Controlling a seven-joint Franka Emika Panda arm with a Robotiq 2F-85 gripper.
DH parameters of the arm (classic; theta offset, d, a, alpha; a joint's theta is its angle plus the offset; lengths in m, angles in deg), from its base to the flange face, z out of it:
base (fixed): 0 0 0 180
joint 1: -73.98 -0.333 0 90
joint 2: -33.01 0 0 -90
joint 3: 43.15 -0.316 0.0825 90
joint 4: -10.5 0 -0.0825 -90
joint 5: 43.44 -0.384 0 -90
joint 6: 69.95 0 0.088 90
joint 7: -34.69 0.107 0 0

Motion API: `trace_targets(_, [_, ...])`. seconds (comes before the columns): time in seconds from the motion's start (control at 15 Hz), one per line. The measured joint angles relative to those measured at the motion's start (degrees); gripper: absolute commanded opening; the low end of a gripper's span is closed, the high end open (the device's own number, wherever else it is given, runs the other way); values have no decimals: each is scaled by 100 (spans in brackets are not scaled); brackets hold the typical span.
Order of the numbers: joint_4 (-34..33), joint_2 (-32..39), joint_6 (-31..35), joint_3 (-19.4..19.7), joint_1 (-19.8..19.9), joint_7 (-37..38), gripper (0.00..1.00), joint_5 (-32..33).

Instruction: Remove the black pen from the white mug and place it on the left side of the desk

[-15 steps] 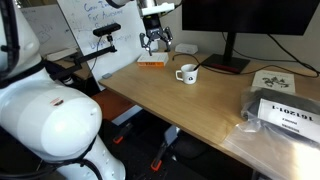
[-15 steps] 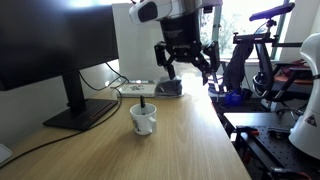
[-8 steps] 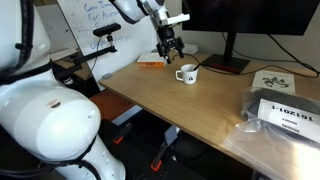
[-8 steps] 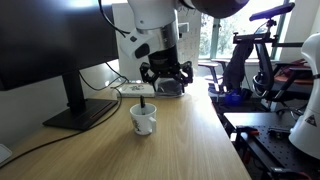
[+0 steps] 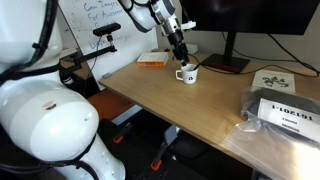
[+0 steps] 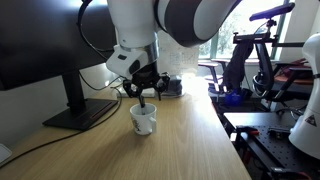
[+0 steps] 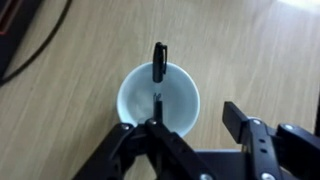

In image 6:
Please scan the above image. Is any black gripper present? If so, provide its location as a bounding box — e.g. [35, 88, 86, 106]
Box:
[122, 61, 171, 108]

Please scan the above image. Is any black pen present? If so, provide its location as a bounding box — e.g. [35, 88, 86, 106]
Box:
[139, 98, 147, 116]

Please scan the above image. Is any white mug with logo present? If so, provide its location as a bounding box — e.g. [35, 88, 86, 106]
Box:
[129, 102, 158, 136]

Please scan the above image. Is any white flat box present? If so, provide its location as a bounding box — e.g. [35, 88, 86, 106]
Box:
[115, 86, 157, 99]

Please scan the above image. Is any large whiteboard with writing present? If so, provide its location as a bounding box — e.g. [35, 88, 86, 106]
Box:
[155, 29, 202, 78]

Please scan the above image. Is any office chair with armrests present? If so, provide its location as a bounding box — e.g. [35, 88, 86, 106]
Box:
[197, 58, 231, 98]

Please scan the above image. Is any black monitor stand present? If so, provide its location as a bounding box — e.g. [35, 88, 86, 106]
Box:
[42, 70, 120, 131]

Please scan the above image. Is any blue round object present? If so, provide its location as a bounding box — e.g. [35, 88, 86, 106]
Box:
[224, 88, 244, 108]

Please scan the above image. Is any black hanging jacket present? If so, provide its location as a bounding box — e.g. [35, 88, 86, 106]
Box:
[222, 41, 255, 92]

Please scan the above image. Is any black office chair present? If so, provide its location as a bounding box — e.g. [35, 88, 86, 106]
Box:
[252, 42, 303, 103]

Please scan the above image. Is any black computer monitor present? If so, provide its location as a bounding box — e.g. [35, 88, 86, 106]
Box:
[0, 0, 118, 92]

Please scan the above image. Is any black perforated breadboard table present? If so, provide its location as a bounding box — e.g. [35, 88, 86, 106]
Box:
[222, 111, 320, 180]

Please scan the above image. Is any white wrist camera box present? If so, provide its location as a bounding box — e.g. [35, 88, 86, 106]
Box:
[105, 44, 150, 81]

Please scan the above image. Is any black monitor cable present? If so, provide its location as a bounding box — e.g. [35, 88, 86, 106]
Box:
[78, 71, 122, 92]

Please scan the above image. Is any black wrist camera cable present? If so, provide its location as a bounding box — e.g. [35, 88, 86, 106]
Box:
[77, 0, 116, 53]

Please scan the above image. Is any black desk cable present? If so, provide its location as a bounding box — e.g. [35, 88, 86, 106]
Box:
[0, 95, 123, 168]

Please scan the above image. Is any red-handled tool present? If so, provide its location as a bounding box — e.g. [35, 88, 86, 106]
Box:
[235, 125, 261, 137]

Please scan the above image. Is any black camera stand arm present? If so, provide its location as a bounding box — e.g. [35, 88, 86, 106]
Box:
[232, 19, 306, 48]

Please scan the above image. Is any small black bracket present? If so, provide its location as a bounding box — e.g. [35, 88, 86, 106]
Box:
[266, 126, 292, 140]

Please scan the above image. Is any black bar stereo camera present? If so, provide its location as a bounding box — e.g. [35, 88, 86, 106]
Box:
[249, 2, 296, 23]

